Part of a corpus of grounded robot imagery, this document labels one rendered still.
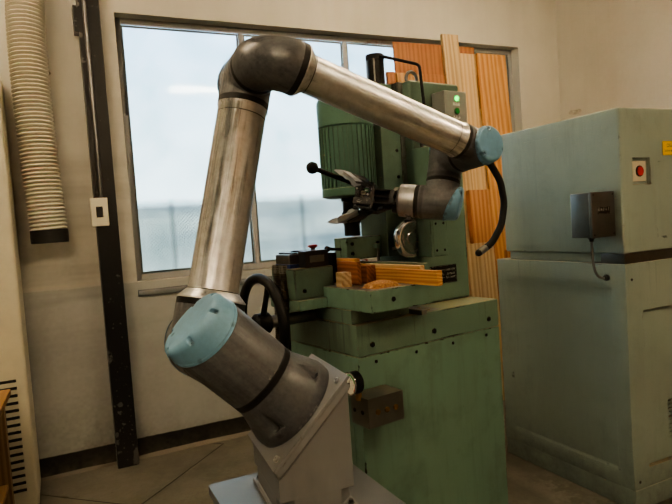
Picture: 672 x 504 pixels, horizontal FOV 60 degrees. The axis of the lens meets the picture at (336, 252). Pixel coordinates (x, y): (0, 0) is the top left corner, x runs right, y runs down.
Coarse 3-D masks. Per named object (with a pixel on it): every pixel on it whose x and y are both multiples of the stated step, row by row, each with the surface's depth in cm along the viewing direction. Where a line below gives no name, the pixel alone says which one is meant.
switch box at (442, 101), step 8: (432, 96) 189; (440, 96) 186; (448, 96) 186; (464, 96) 190; (432, 104) 189; (440, 104) 186; (448, 104) 186; (464, 104) 190; (448, 112) 186; (464, 112) 190; (464, 120) 190
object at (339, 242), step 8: (336, 240) 185; (344, 240) 181; (352, 240) 182; (360, 240) 184; (368, 240) 185; (376, 240) 187; (344, 248) 182; (352, 248) 182; (360, 248) 184; (368, 248) 185; (376, 248) 187; (336, 256) 186; (344, 256) 182; (352, 256) 182; (360, 256) 184; (368, 256) 185; (376, 256) 187
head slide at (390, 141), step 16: (384, 128) 184; (384, 144) 184; (400, 144) 188; (384, 160) 184; (400, 160) 188; (384, 176) 184; (400, 176) 188; (368, 224) 193; (384, 224) 186; (384, 240) 187; (384, 256) 188
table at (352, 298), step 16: (336, 288) 167; (352, 288) 162; (384, 288) 157; (400, 288) 159; (416, 288) 162; (272, 304) 180; (304, 304) 166; (320, 304) 169; (336, 304) 167; (352, 304) 161; (368, 304) 154; (384, 304) 156; (400, 304) 159; (416, 304) 162
